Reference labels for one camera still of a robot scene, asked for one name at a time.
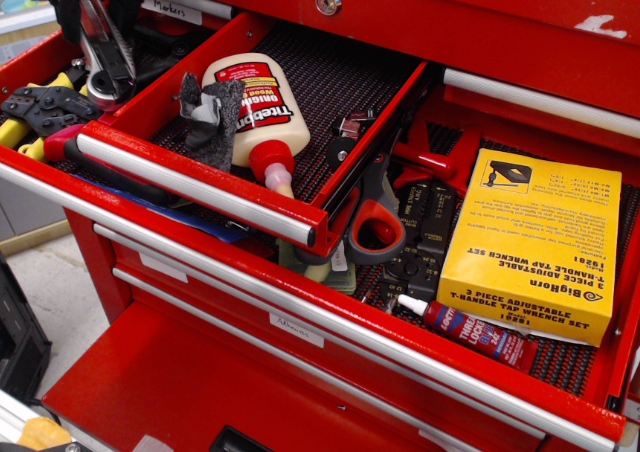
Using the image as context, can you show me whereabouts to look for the small open red drawer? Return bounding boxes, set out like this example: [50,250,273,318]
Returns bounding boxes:
[77,12,426,259]

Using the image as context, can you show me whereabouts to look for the large open red drawer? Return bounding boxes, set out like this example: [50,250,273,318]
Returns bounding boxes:
[1,1,639,451]

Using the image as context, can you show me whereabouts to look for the green yellow small box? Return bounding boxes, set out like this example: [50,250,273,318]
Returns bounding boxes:
[276,239,357,295]

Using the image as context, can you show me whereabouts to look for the yellow tap wrench set box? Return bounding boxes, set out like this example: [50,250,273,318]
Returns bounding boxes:
[437,149,622,347]

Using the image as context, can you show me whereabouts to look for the small silver black snips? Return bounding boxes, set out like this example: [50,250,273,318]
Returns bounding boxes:
[65,58,88,90]

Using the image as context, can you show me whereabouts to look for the black pliers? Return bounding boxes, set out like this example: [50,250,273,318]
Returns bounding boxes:
[133,23,213,91]

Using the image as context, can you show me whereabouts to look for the white Markers label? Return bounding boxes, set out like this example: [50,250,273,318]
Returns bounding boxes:
[142,0,202,25]

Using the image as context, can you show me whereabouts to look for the grey sandpaper scrap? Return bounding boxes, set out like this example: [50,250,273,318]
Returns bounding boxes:
[179,73,245,172]

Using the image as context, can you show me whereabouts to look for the Titebond wood glue bottle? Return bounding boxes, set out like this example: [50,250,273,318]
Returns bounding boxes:
[202,52,310,198]

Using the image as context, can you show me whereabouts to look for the silver chest lock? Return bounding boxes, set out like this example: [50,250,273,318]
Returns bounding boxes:
[315,0,343,17]

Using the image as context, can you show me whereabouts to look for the blue flat package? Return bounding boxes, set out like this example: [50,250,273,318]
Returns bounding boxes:
[84,178,261,250]

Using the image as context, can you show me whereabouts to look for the black round magnet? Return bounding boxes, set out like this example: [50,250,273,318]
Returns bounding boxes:
[325,137,356,172]

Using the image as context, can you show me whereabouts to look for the small red brown clips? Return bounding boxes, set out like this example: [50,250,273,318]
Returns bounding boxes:
[331,110,376,140]

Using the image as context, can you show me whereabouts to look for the red tool chest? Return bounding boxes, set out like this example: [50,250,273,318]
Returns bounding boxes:
[1,0,639,451]

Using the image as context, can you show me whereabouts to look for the black plastic crate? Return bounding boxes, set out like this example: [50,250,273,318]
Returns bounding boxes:
[1,256,52,403]

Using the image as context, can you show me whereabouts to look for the red black scissors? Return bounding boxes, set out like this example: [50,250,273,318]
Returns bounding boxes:
[294,153,406,266]

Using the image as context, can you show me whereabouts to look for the white Adhesives label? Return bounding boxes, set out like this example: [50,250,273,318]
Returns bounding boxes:
[269,313,324,348]

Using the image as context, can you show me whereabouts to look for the red clamp tool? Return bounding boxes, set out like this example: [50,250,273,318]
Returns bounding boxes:
[391,120,482,198]

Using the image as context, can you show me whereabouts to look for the yellow cloth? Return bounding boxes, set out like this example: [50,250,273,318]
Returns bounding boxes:
[17,417,73,451]

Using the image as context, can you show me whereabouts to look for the red Loctite threadlocker tube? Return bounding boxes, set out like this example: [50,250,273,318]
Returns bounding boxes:
[398,294,537,373]

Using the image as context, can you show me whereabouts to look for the yellow handled crimping tool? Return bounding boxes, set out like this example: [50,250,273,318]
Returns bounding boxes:
[1,73,103,162]

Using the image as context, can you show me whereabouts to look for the red handled black tool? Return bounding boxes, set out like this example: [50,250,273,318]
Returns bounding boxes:
[42,114,173,206]

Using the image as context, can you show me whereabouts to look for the black wire stripper tool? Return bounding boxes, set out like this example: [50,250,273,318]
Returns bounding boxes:
[354,179,459,312]

